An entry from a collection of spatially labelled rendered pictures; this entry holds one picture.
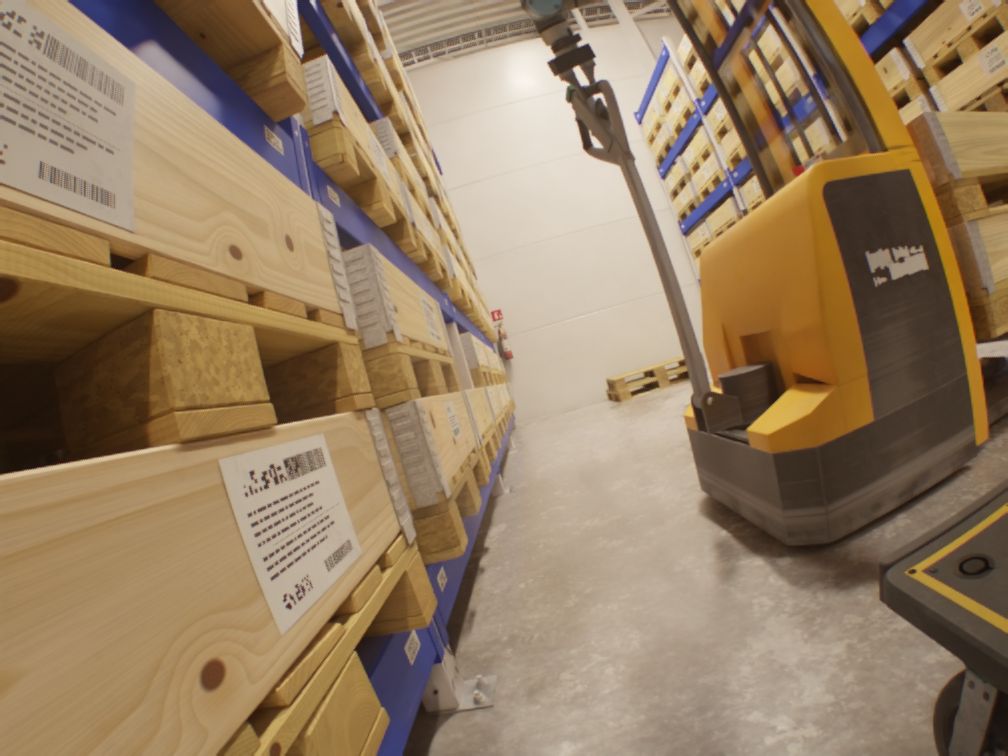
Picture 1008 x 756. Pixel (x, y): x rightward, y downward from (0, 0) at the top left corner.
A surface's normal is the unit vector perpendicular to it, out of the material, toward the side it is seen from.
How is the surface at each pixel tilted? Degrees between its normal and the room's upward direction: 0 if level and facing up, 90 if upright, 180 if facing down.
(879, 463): 90
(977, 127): 90
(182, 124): 90
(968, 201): 90
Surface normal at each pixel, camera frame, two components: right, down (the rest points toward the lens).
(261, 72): -0.04, 0.00
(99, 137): 0.96, -0.29
